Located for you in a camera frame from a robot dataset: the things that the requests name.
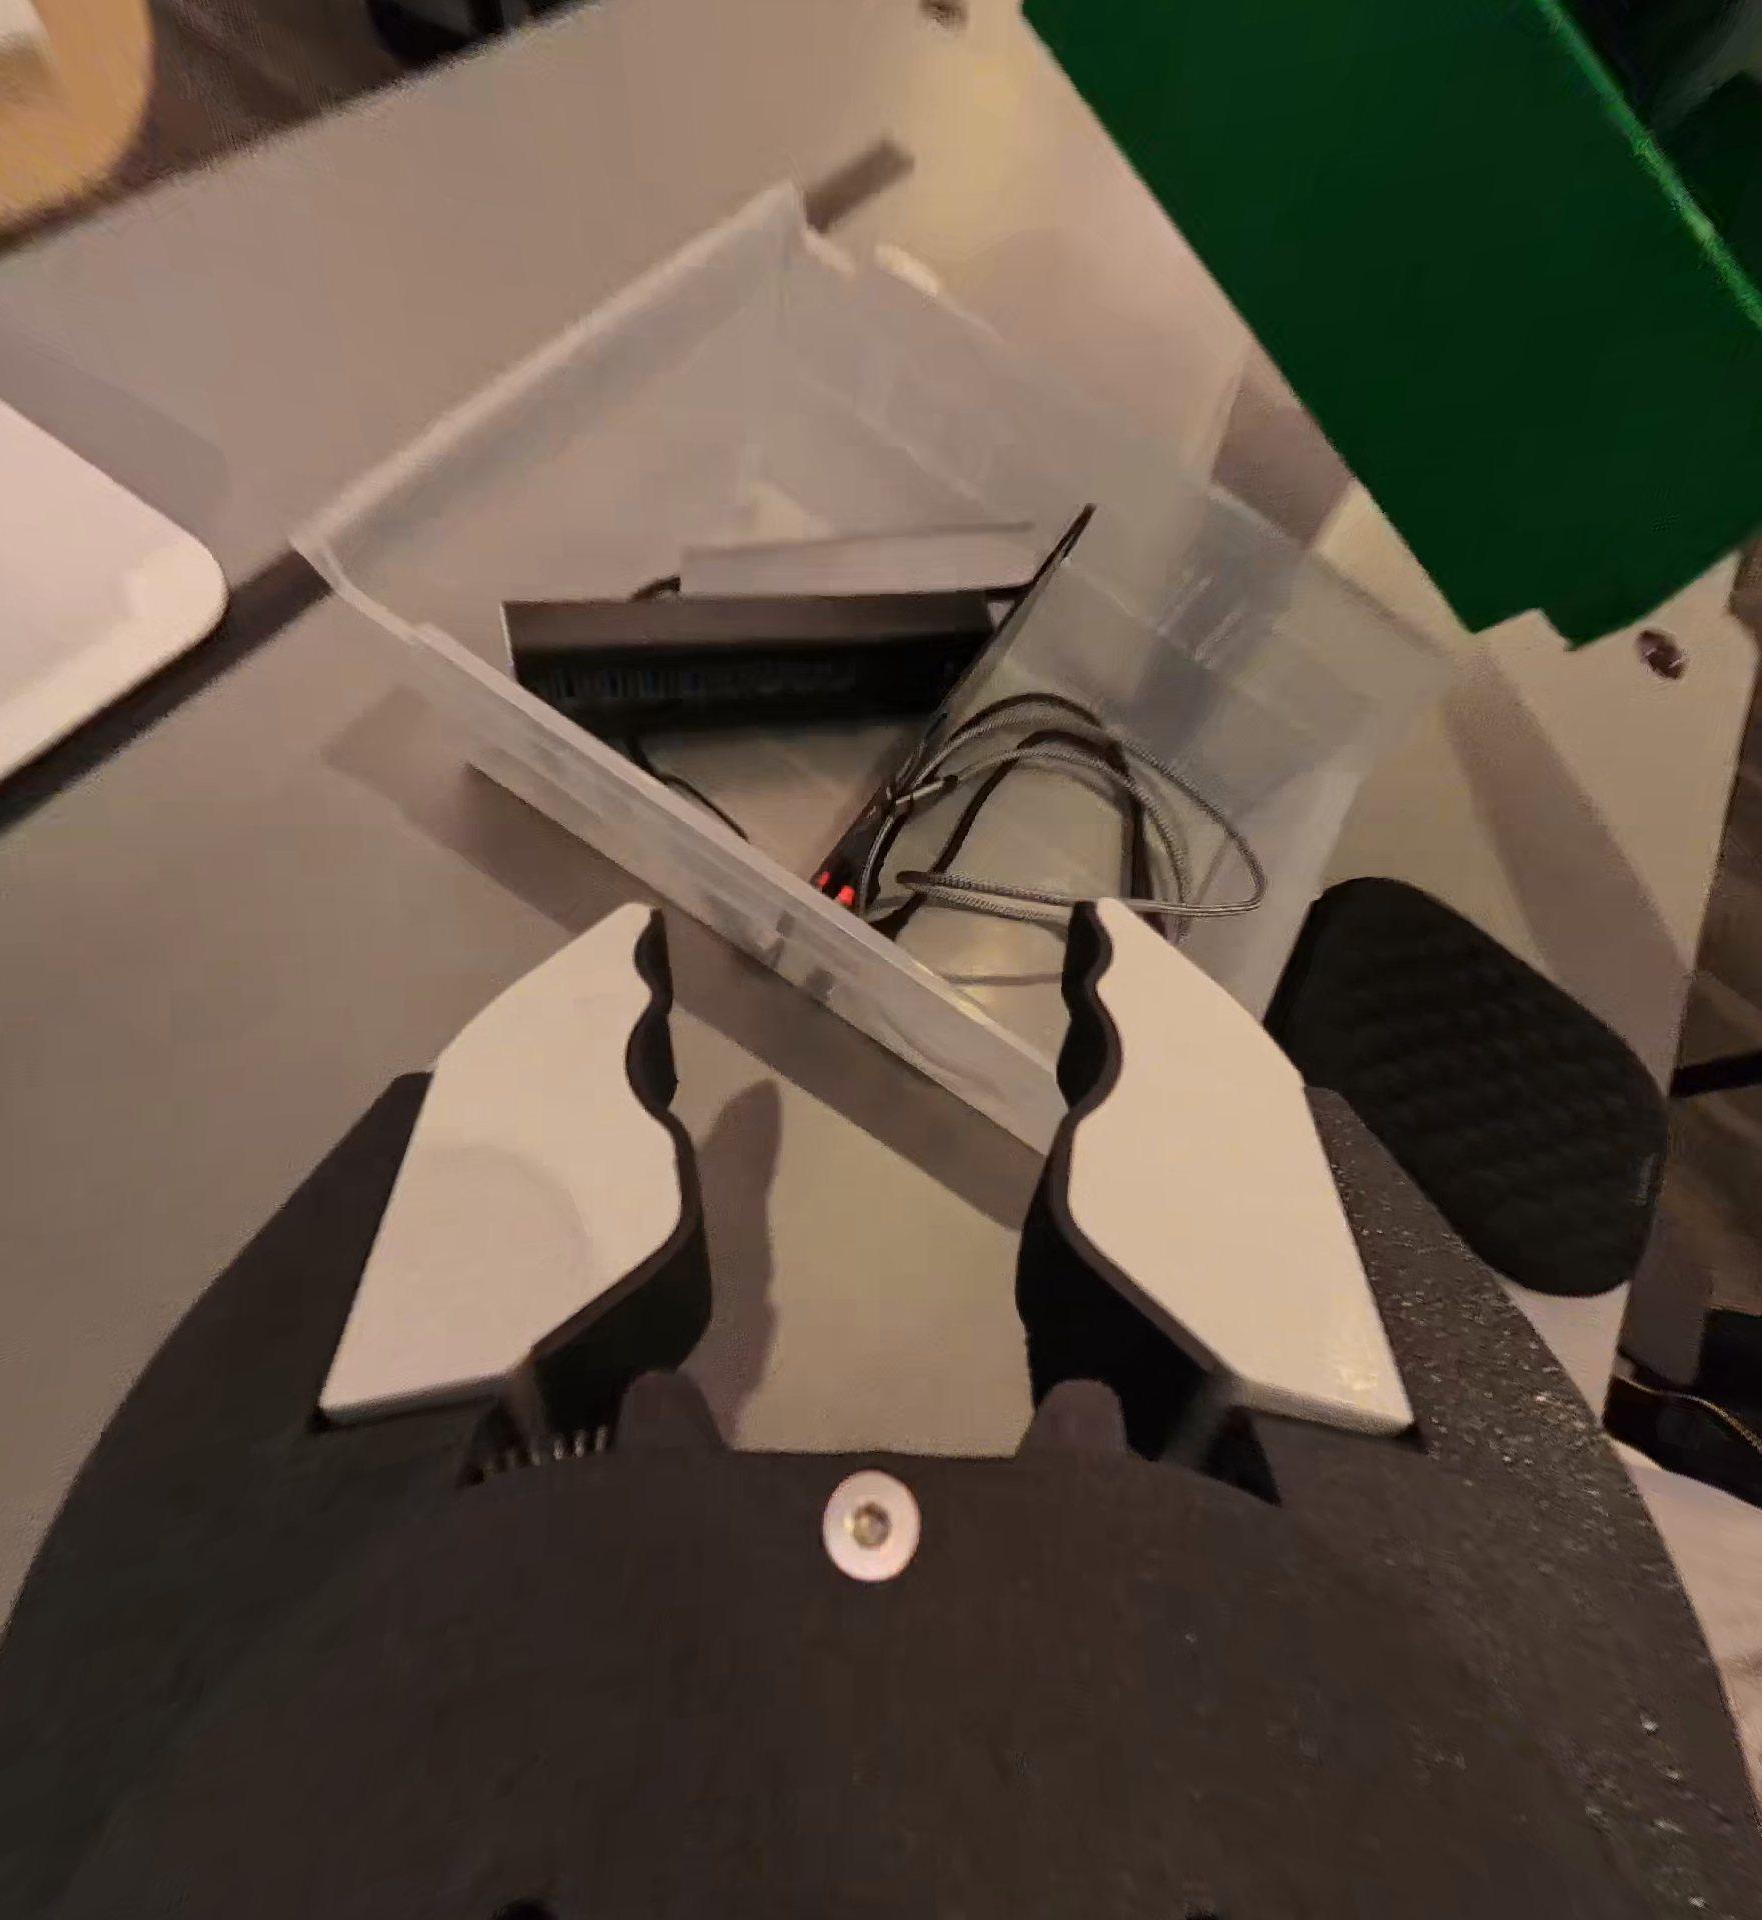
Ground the black zippered bag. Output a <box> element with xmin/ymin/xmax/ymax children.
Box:
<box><xmin>1608</xmin><ymin>1304</ymin><xmax>1762</xmax><ymax>1538</ymax></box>

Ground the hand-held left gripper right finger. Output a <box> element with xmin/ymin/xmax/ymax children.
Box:
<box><xmin>1015</xmin><ymin>897</ymin><xmax>1418</xmax><ymax>1468</ymax></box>

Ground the black usb hub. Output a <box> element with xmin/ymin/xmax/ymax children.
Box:
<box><xmin>501</xmin><ymin>588</ymin><xmax>1020</xmax><ymax>740</ymax></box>

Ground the dark grey flat usb hub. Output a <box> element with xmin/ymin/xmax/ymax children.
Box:
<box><xmin>813</xmin><ymin>506</ymin><xmax>1097</xmax><ymax>901</ymax></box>

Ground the green plastic bin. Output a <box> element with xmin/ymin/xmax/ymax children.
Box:
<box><xmin>1022</xmin><ymin>0</ymin><xmax>1762</xmax><ymax>649</ymax></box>

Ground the white document stand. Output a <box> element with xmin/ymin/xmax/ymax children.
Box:
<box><xmin>0</xmin><ymin>344</ymin><xmax>233</xmax><ymax>836</ymax></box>

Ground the clear plastic bin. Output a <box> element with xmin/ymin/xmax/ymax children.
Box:
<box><xmin>288</xmin><ymin>179</ymin><xmax>1456</xmax><ymax>1160</ymax></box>

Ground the grey braided usb cable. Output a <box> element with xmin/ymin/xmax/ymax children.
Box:
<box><xmin>880</xmin><ymin>693</ymin><xmax>1267</xmax><ymax>928</ymax></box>

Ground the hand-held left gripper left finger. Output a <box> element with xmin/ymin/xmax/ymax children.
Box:
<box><xmin>315</xmin><ymin>903</ymin><xmax>714</xmax><ymax>1444</ymax></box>

